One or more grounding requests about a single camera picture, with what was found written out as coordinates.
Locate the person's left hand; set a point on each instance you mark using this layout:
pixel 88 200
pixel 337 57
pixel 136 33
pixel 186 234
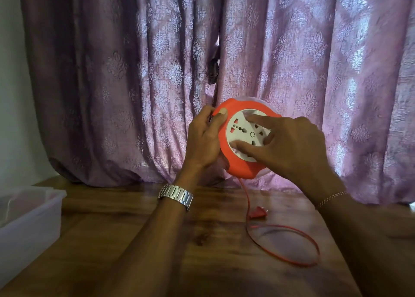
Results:
pixel 201 144

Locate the person's right hand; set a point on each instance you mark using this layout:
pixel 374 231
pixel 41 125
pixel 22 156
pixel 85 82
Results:
pixel 291 151

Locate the person's right thumb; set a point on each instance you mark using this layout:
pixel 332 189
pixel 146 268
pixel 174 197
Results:
pixel 248 146

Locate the person's left thumb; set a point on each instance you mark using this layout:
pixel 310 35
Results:
pixel 218 120

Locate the person's right middle finger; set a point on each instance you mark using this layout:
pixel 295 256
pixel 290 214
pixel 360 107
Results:
pixel 267 138

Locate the person's right forearm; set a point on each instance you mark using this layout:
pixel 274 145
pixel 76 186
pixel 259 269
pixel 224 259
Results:
pixel 360 235

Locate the person's left forearm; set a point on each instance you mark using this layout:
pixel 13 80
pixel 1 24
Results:
pixel 152 241

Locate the purple patterned curtain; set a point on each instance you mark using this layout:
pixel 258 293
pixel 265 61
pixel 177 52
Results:
pixel 227 63

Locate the orange plug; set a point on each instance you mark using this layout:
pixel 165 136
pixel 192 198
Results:
pixel 257 212

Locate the silver metal wristwatch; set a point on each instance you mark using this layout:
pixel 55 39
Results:
pixel 176 194

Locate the translucent plastic storage box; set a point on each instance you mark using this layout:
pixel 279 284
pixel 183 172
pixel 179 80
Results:
pixel 24 228

